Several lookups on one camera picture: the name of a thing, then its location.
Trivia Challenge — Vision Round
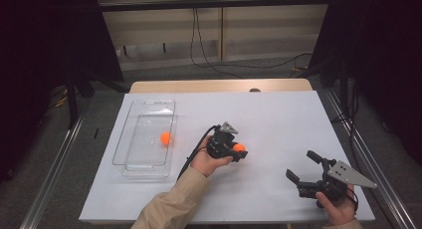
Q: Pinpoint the left hand-held gripper cable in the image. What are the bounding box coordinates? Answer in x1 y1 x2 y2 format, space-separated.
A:
176 123 222 181

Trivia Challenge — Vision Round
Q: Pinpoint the clear plastic container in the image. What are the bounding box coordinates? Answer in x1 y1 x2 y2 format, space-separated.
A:
111 99 178 180

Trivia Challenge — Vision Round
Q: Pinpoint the person's right hand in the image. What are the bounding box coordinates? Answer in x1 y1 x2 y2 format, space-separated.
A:
315 184 358 227

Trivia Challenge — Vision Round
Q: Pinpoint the yellow cable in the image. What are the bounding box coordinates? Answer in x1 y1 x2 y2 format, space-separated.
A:
49 86 70 110

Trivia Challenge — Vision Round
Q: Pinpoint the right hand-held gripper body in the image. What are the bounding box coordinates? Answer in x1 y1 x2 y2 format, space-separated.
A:
297 157 378 202

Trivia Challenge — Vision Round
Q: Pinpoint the person's left hand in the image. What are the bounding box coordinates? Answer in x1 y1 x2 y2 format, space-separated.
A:
189 135 233 178

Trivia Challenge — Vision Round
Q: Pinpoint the beige desk cabinet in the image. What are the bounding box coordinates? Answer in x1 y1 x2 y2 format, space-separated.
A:
95 0 333 72

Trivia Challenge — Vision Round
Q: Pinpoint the right hand-held gripper cable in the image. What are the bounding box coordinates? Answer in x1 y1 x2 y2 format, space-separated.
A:
344 187 360 214

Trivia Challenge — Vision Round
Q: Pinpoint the black stand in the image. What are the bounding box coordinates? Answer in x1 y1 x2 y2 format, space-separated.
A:
64 69 131 129

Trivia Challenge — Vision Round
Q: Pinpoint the hand-held gripper cable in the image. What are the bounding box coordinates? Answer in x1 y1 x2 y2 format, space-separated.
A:
344 187 360 214
176 123 222 181

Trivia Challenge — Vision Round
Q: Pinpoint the white table mat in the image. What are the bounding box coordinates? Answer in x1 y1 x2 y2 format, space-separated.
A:
79 91 376 223

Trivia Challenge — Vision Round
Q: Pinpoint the metal floor rail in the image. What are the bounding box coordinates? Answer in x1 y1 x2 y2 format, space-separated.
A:
19 99 92 229
322 89 418 229

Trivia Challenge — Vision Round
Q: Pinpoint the black curtain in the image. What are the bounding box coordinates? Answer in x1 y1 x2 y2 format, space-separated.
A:
308 0 422 165
0 0 125 180

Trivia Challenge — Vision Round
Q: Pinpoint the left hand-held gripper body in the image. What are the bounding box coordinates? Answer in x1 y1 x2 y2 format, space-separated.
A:
206 121 239 161

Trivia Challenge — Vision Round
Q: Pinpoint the black power cable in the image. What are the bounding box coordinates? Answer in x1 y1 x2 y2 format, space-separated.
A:
189 6 247 80
193 6 315 70

